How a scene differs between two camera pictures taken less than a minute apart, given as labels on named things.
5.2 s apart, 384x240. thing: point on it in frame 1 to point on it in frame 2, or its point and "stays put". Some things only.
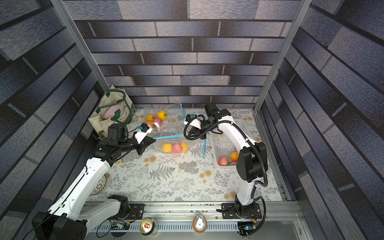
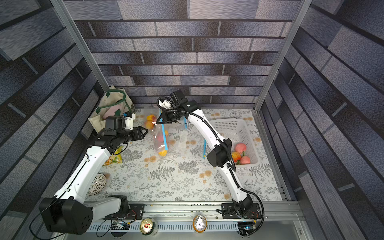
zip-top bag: (204, 149) stays put
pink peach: (177, 148) to (160, 137)
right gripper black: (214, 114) to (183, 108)
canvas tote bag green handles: (117, 108) stays put
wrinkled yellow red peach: (234, 156) stays put
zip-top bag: (178, 144) to (161, 137)
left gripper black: (144, 144) to (139, 132)
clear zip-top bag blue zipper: (165, 119) stays put
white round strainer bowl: (100, 186) stays put
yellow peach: (150, 117) stays put
